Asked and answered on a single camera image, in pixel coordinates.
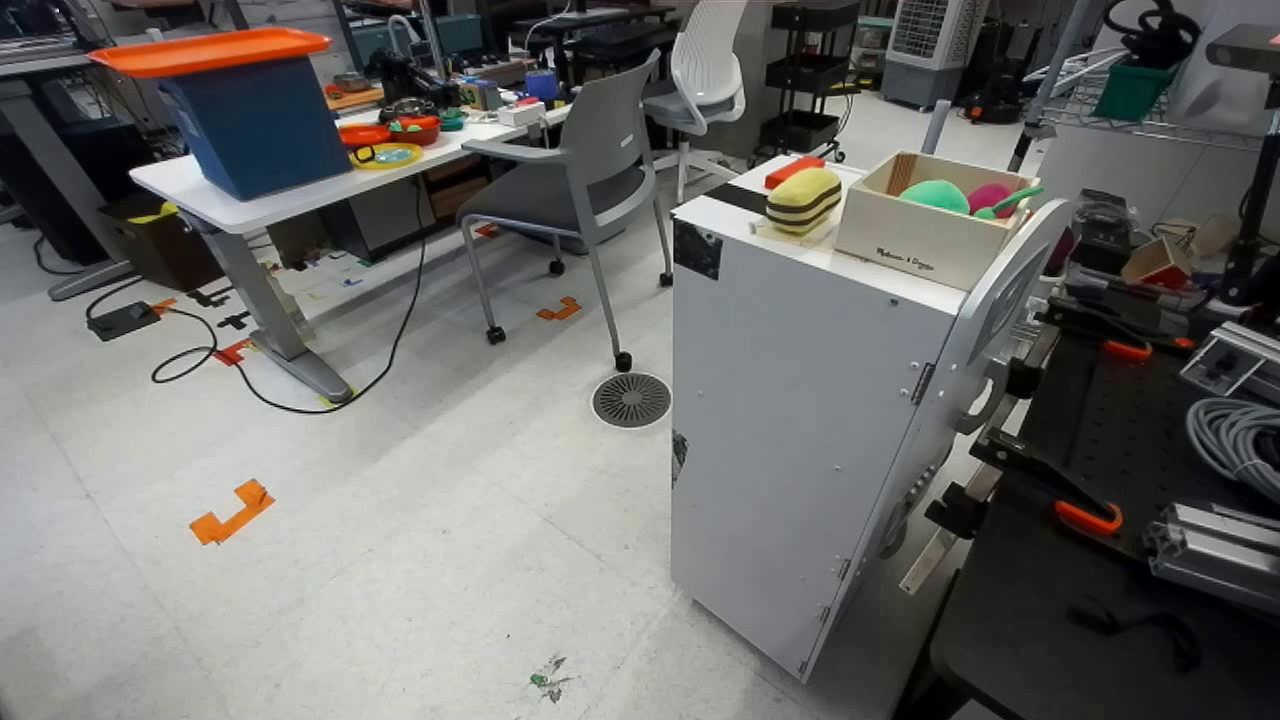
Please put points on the white office chair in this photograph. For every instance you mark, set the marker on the white office chair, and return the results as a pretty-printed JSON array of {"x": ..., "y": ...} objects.
[{"x": 706, "y": 87}]

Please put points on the white toy kitchen cabinet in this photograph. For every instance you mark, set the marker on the white toy kitchen cabinet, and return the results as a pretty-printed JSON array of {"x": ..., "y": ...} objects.
[{"x": 813, "y": 397}]

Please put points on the white desk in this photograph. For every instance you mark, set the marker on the white desk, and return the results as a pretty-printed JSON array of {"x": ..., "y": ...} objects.
[{"x": 228, "y": 224}]

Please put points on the blue bin with orange lid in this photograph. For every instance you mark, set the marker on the blue bin with orange lid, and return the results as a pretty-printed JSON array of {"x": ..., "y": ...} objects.
[{"x": 247, "y": 104}]

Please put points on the grey office chair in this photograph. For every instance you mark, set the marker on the grey office chair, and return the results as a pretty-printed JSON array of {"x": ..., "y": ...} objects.
[{"x": 580, "y": 188}]

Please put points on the orange handled clamp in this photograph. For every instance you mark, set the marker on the orange handled clamp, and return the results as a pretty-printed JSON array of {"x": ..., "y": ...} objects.
[{"x": 1074, "y": 504}]

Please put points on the pink plush toy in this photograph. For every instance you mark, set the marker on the pink plush toy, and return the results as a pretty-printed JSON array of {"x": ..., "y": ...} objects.
[{"x": 986, "y": 198}]

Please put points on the aluminium extrusion rail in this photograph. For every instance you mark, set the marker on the aluminium extrusion rail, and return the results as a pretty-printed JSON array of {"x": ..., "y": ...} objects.
[{"x": 1216, "y": 550}]

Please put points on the light wooden box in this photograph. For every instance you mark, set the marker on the light wooden box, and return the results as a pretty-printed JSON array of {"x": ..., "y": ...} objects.
[{"x": 939, "y": 247}]

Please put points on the orange floor tape bracket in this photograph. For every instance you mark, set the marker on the orange floor tape bracket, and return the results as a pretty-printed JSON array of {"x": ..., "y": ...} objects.
[{"x": 220, "y": 524}]

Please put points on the green plush ball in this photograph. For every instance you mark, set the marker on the green plush ball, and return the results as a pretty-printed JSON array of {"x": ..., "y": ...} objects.
[{"x": 939, "y": 192}]

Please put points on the yellow brown striped plush toy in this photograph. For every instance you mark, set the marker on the yellow brown striped plush toy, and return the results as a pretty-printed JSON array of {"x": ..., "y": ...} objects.
[{"x": 805, "y": 200}]

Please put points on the black table with clamps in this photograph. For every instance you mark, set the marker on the black table with clamps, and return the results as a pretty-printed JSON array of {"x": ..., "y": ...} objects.
[{"x": 1056, "y": 615}]

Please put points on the black utility cart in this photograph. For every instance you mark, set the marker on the black utility cart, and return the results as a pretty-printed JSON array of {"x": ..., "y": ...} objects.
[{"x": 811, "y": 69}]

